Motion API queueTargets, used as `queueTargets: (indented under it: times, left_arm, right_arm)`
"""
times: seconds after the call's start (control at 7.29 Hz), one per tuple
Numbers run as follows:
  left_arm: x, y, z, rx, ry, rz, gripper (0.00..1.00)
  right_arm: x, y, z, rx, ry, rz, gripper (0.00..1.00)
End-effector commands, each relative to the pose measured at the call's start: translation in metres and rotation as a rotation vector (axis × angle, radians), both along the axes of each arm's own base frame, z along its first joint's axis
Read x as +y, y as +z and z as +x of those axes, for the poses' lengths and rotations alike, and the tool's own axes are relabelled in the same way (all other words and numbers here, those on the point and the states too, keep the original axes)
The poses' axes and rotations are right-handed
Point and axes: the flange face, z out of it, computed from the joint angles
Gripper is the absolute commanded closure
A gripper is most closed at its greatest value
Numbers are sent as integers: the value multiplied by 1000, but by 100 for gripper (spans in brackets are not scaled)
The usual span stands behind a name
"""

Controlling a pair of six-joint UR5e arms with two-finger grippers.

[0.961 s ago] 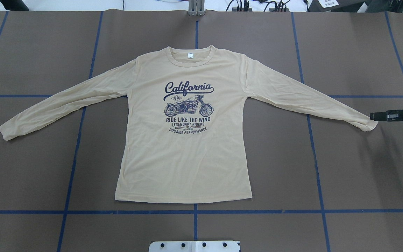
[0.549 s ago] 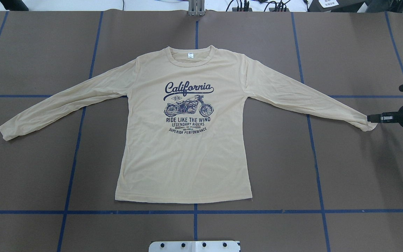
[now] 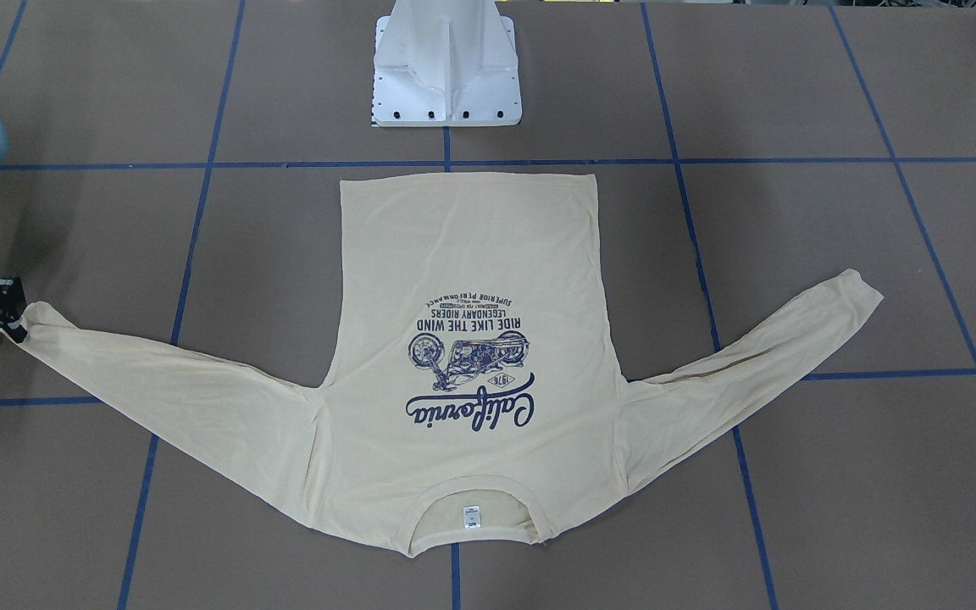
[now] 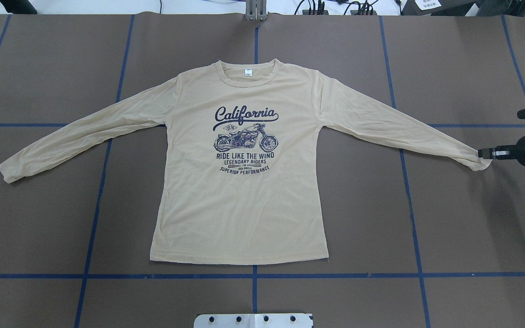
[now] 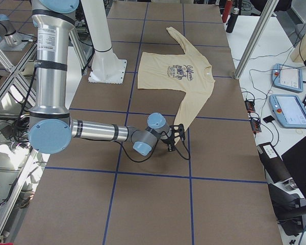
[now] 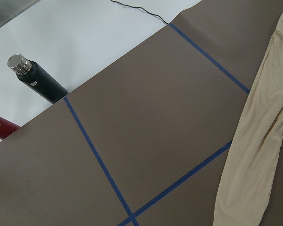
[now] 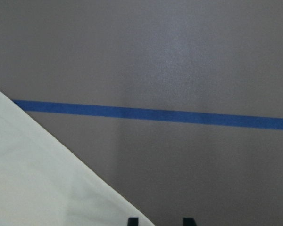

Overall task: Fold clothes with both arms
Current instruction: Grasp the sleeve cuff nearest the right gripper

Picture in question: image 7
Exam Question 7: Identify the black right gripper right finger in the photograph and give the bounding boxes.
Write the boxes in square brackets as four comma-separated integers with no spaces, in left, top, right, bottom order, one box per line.
[183,218,197,226]

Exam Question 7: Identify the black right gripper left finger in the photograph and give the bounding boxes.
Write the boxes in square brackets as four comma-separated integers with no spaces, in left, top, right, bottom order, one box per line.
[128,217,138,226]

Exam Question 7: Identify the cream long-sleeve printed shirt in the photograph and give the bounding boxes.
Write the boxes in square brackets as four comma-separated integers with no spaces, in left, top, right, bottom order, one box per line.
[0,92,151,226]

